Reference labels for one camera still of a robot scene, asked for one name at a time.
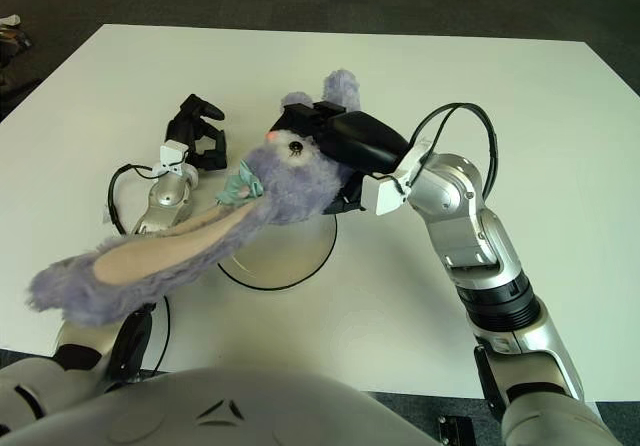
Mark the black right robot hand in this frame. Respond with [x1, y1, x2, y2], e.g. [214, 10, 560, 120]
[269, 100, 411, 216]

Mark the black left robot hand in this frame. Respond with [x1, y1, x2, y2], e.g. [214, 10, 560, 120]
[166, 94, 230, 171]

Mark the purple plush bunny doll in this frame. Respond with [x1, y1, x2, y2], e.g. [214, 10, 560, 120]
[27, 69, 362, 328]

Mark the white plate with black rim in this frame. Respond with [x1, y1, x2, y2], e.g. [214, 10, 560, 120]
[217, 210, 338, 292]

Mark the dark heap of clothes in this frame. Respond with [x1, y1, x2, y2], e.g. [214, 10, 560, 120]
[0, 23, 34, 92]

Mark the grey robot torso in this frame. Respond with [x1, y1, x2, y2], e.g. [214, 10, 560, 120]
[0, 355, 451, 446]

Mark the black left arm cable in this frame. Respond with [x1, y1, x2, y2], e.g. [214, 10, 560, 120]
[107, 164, 166, 236]

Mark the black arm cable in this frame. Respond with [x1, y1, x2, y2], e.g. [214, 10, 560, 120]
[107, 164, 166, 236]
[399, 101, 499, 197]

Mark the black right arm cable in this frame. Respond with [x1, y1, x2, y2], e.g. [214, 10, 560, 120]
[399, 101, 499, 197]

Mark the black metal floor bracket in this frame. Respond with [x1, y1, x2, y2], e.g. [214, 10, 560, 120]
[436, 414, 472, 446]

